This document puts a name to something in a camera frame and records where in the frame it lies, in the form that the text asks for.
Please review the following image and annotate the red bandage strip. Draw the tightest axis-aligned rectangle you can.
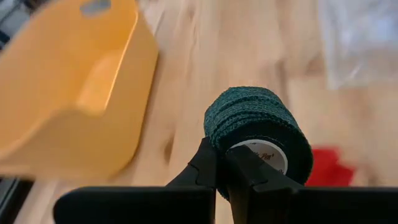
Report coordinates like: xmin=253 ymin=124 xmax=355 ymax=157
xmin=305 ymin=145 xmax=358 ymax=188

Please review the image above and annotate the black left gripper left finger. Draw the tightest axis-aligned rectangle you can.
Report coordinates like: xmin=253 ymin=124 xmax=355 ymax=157
xmin=52 ymin=136 xmax=218 ymax=224

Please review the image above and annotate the yellow plastic bin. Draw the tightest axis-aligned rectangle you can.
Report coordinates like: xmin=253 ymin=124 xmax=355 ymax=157
xmin=0 ymin=0 xmax=160 ymax=180

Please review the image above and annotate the black aluminium table frame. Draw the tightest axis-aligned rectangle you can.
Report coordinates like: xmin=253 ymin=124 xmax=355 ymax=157
xmin=0 ymin=177 xmax=34 ymax=224

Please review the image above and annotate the dark green bandage roll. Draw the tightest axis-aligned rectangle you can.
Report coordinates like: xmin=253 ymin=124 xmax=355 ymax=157
xmin=203 ymin=86 xmax=315 ymax=200

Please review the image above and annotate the clear plastic bag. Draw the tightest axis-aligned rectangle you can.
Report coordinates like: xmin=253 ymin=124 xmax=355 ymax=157
xmin=316 ymin=0 xmax=398 ymax=91

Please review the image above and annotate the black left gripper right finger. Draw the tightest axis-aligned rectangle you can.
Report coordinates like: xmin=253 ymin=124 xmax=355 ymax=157
xmin=224 ymin=144 xmax=398 ymax=224

